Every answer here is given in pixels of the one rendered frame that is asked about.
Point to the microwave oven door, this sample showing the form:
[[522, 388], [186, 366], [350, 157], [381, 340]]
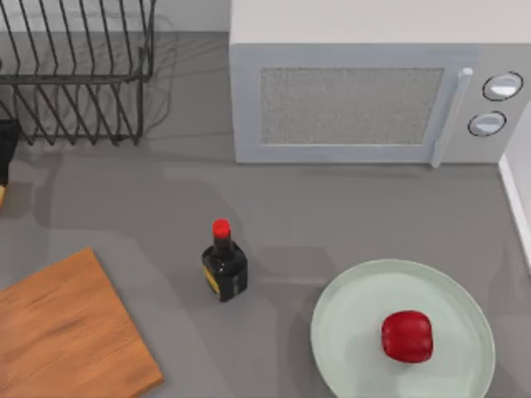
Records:
[[249, 103]]

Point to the red bell pepper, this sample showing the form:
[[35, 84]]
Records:
[[407, 336]]

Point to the wooden cutting board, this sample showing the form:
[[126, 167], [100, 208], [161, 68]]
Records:
[[66, 331]]

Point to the pale green plate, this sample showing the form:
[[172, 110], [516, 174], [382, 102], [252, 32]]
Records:
[[357, 307]]

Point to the small microwave knob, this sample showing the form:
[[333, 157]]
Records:
[[486, 123]]

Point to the pale microwave oven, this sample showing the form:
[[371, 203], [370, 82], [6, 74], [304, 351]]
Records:
[[357, 25]]

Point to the black bottle with red cap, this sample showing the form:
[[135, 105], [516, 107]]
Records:
[[226, 269]]

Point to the large microwave knob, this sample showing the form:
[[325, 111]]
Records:
[[502, 85]]

